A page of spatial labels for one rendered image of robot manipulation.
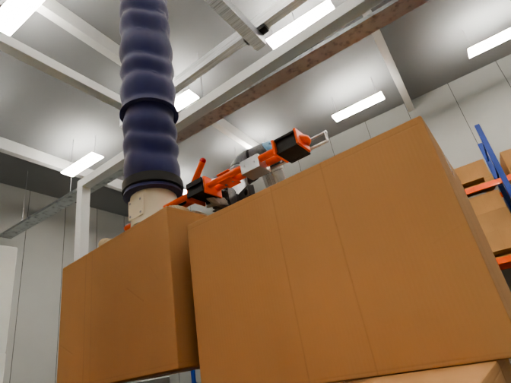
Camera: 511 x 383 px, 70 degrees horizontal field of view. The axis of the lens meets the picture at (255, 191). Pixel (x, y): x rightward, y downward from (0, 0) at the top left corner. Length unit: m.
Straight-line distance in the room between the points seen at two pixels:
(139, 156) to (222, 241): 0.65
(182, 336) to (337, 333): 0.39
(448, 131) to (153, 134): 9.26
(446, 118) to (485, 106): 0.85
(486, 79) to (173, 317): 10.31
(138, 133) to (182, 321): 0.79
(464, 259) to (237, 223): 0.46
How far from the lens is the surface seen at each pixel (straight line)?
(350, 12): 3.52
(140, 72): 1.65
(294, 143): 1.03
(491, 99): 10.55
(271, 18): 3.31
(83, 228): 5.18
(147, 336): 1.02
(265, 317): 0.78
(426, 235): 0.66
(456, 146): 10.11
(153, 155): 1.41
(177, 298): 0.95
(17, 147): 10.34
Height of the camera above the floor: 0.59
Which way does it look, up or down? 25 degrees up
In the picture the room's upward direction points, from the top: 10 degrees counter-clockwise
